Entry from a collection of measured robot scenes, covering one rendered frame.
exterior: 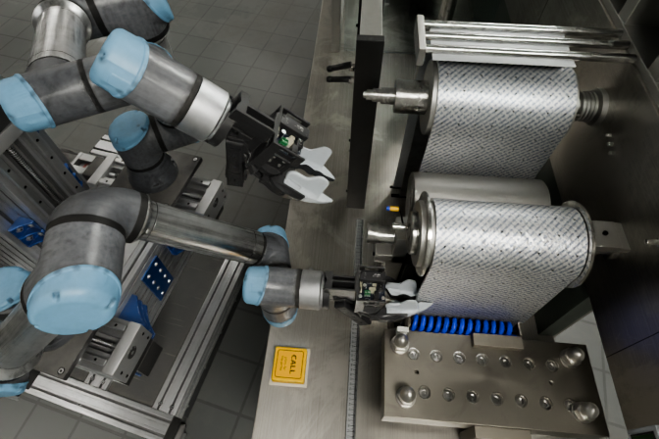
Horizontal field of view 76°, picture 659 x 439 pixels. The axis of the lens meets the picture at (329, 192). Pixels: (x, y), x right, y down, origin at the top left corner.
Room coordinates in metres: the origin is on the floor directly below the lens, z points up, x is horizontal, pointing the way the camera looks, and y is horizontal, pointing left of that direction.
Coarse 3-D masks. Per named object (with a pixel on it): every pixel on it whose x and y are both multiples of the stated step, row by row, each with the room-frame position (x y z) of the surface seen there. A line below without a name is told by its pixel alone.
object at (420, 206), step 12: (420, 204) 0.39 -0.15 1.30; (432, 204) 0.39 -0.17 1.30; (420, 216) 0.37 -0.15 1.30; (432, 216) 0.36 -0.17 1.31; (420, 228) 0.35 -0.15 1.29; (432, 228) 0.34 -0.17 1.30; (420, 240) 0.33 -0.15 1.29; (432, 240) 0.33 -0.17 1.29; (420, 252) 0.31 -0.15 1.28; (432, 252) 0.31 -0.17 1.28; (420, 264) 0.31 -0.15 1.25
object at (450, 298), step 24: (432, 288) 0.30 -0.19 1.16; (456, 288) 0.30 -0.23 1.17; (480, 288) 0.29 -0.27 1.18; (504, 288) 0.29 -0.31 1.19; (528, 288) 0.29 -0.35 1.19; (552, 288) 0.28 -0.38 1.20; (432, 312) 0.30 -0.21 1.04; (456, 312) 0.29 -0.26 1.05; (480, 312) 0.29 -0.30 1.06; (504, 312) 0.29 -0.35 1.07; (528, 312) 0.28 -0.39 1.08
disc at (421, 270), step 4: (424, 192) 0.42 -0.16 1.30; (420, 196) 0.43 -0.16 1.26; (424, 196) 0.41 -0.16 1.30; (428, 196) 0.40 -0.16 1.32; (424, 200) 0.40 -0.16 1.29; (428, 200) 0.39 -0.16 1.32; (428, 204) 0.38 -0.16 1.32; (428, 208) 0.37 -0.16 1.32; (428, 212) 0.37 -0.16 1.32; (428, 216) 0.36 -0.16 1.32; (428, 220) 0.35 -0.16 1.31; (428, 224) 0.34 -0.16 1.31; (428, 228) 0.34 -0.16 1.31; (428, 232) 0.33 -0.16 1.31; (428, 236) 0.33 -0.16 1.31; (428, 240) 0.32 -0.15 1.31; (428, 244) 0.31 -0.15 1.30; (428, 248) 0.31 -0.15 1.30; (428, 252) 0.31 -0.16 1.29; (424, 256) 0.31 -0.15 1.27; (428, 256) 0.30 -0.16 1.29; (424, 260) 0.30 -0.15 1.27; (428, 260) 0.30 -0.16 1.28; (424, 264) 0.30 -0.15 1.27; (428, 264) 0.30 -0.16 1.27; (416, 268) 0.32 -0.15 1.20; (420, 268) 0.31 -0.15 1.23; (424, 268) 0.29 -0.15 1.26; (420, 272) 0.30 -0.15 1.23; (424, 272) 0.29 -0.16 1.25
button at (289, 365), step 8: (280, 352) 0.25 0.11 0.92; (288, 352) 0.25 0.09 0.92; (296, 352) 0.25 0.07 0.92; (304, 352) 0.25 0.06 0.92; (280, 360) 0.23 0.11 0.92; (288, 360) 0.23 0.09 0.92; (296, 360) 0.23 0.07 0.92; (304, 360) 0.23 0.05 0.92; (280, 368) 0.21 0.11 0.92; (288, 368) 0.21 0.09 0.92; (296, 368) 0.21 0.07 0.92; (304, 368) 0.21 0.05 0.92; (272, 376) 0.20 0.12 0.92; (280, 376) 0.20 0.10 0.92; (288, 376) 0.20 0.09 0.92; (296, 376) 0.20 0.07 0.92; (304, 376) 0.20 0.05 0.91
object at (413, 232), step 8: (408, 216) 0.40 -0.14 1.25; (416, 216) 0.38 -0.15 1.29; (408, 224) 0.38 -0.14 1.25; (416, 224) 0.36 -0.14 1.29; (408, 232) 0.37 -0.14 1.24; (416, 232) 0.35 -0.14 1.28; (408, 240) 0.36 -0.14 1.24; (416, 240) 0.34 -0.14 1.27; (408, 248) 0.34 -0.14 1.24; (416, 248) 0.33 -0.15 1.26
